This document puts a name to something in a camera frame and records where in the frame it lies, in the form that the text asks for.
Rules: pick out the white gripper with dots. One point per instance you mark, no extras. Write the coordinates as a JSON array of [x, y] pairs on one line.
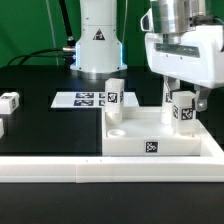
[[197, 59]]

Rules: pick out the white square tabletop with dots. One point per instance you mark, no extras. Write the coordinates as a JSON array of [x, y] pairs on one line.
[[141, 133]]

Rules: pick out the white L-shaped fence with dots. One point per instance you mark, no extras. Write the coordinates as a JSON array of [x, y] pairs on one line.
[[207, 167]]

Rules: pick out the white marker plate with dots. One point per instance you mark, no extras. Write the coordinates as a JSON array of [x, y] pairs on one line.
[[88, 100]]

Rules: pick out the white block left edge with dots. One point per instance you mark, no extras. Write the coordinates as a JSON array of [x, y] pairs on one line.
[[1, 128]]

